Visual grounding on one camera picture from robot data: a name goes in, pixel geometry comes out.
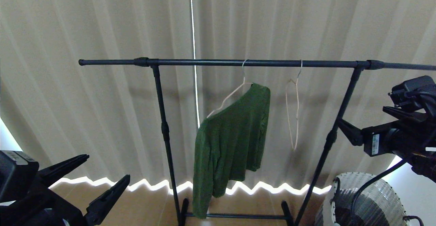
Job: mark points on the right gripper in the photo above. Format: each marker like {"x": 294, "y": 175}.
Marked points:
{"x": 391, "y": 140}

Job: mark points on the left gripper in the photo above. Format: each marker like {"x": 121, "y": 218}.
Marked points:
{"x": 41, "y": 209}

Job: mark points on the pink clothes hanger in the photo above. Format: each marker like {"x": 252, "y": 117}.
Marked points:
{"x": 244, "y": 79}
{"x": 295, "y": 144}

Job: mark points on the green shirt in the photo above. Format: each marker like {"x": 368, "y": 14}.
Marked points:
{"x": 231, "y": 140}

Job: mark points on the white laundry basket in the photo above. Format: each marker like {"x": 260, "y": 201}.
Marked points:
{"x": 385, "y": 202}

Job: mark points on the black clothes rack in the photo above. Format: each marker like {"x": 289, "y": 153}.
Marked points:
{"x": 272, "y": 63}

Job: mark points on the beige curtain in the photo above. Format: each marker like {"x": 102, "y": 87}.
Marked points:
{"x": 102, "y": 31}

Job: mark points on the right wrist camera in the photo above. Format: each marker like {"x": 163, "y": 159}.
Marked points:
{"x": 412, "y": 89}

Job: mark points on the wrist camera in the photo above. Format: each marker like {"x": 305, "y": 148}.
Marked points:
{"x": 412, "y": 89}
{"x": 15, "y": 171}

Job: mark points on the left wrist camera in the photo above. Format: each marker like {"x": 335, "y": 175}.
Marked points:
{"x": 15, "y": 171}

